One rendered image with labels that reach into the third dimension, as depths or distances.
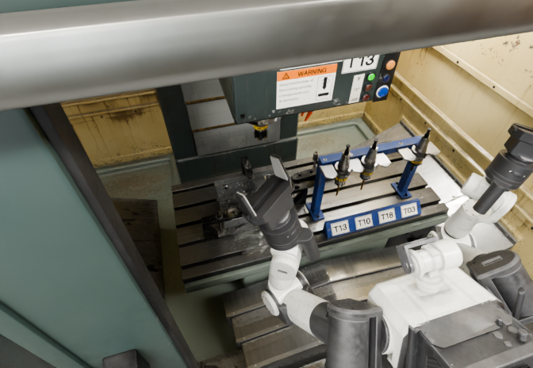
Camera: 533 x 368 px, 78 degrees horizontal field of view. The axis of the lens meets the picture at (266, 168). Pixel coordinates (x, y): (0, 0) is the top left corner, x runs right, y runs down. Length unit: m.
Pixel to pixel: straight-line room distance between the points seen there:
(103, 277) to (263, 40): 0.29
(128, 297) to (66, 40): 0.31
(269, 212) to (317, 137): 1.76
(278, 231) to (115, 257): 0.41
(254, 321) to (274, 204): 0.87
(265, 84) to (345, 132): 1.69
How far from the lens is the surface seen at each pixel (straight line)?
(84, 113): 2.08
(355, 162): 1.30
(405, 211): 1.58
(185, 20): 0.18
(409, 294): 0.89
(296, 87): 0.85
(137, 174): 2.24
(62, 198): 0.30
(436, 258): 0.84
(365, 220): 1.48
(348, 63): 0.88
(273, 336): 1.45
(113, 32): 0.18
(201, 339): 1.57
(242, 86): 0.81
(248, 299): 1.48
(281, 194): 0.66
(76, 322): 0.48
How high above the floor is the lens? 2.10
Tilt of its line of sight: 45 degrees down
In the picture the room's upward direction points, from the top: straight up
